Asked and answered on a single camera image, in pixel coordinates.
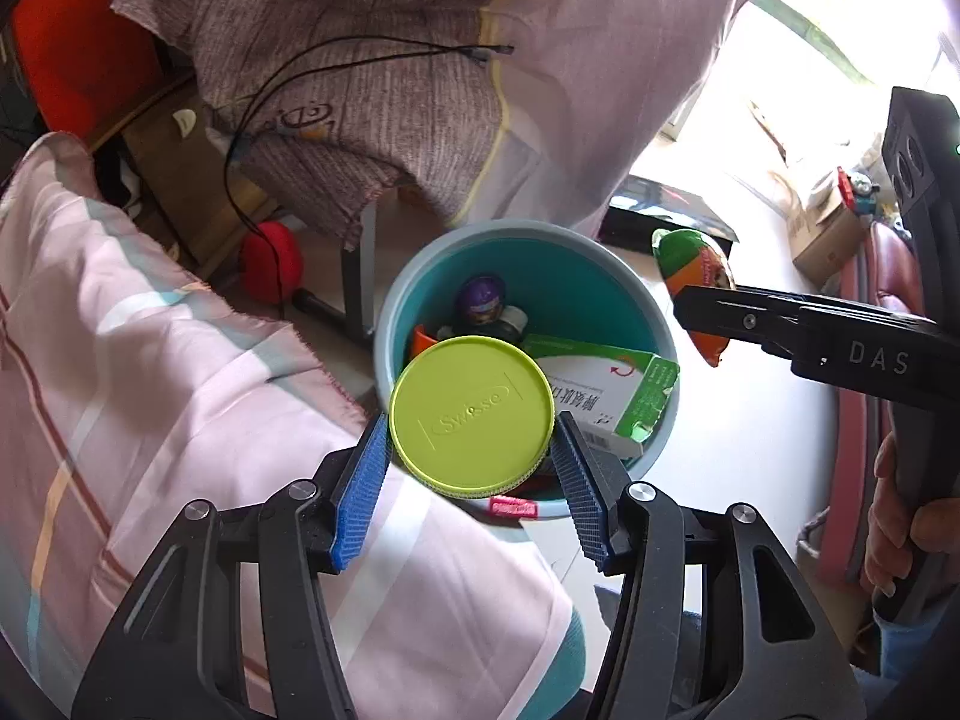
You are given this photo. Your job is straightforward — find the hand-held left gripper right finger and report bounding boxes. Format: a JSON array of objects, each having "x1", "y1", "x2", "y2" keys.
[{"x1": 551, "y1": 412, "x2": 863, "y2": 720}]

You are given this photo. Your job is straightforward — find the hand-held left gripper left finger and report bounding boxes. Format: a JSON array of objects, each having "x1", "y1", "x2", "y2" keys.
[{"x1": 71, "y1": 412, "x2": 391, "y2": 720}]

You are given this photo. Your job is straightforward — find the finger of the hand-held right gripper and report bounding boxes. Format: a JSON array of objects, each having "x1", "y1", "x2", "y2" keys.
[{"x1": 673, "y1": 283, "x2": 960, "y2": 425}]

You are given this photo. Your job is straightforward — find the orange green packet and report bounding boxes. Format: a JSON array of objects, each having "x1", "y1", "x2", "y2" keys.
[{"x1": 651, "y1": 227, "x2": 737, "y2": 368}]

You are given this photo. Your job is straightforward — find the green white carton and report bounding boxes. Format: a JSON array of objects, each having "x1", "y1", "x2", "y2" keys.
[{"x1": 521, "y1": 334, "x2": 681, "y2": 462}]

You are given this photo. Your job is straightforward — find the lime green lid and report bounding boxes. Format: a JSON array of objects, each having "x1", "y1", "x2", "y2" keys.
[{"x1": 388, "y1": 335, "x2": 557, "y2": 500}]

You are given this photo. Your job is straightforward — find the teal bin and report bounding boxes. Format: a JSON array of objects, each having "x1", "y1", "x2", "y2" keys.
[{"x1": 373, "y1": 219, "x2": 682, "y2": 522}]

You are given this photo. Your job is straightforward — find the person's right hand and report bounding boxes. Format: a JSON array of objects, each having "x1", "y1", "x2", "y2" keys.
[{"x1": 861, "y1": 429, "x2": 960, "y2": 601}]

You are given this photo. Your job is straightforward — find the small colourful toy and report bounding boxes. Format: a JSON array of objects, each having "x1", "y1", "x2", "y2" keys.
[{"x1": 836, "y1": 165, "x2": 878, "y2": 203}]

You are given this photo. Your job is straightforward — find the cardboard box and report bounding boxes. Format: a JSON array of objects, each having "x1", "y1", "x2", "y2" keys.
[{"x1": 791, "y1": 184, "x2": 871, "y2": 282}]

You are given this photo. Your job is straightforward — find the black flat board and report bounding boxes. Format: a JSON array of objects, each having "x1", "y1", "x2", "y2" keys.
[{"x1": 604, "y1": 174, "x2": 740, "y2": 245}]

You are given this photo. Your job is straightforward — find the red cushioned seat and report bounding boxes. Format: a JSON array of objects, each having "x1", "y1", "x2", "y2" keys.
[{"x1": 817, "y1": 221, "x2": 923, "y2": 586}]

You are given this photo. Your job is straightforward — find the grey metal chair leg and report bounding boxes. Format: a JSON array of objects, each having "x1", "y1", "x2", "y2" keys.
[{"x1": 296, "y1": 187, "x2": 380, "y2": 350}]

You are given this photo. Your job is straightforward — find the purple round toy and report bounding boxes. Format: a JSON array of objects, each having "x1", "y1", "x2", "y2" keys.
[{"x1": 450, "y1": 275, "x2": 530, "y2": 342}]

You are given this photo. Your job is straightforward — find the red round object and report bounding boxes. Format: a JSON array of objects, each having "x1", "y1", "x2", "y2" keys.
[{"x1": 240, "y1": 221, "x2": 306, "y2": 308}]

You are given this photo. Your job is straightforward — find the plaid pink grey sheet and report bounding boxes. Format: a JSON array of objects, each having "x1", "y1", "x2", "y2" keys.
[{"x1": 0, "y1": 131, "x2": 593, "y2": 720}]

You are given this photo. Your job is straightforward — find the person's blue trousers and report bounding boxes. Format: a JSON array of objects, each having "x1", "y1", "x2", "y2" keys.
[{"x1": 851, "y1": 600, "x2": 946, "y2": 698}]

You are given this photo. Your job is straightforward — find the grey lilac draped cloth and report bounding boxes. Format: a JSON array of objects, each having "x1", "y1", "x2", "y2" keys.
[{"x1": 111, "y1": 0, "x2": 773, "y2": 248}]

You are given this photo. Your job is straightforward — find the red box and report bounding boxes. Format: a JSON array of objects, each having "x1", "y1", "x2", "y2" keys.
[{"x1": 15, "y1": 0, "x2": 170, "y2": 136}]

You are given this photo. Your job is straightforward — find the black cable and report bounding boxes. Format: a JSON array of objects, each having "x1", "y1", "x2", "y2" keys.
[{"x1": 223, "y1": 34, "x2": 517, "y2": 293}]

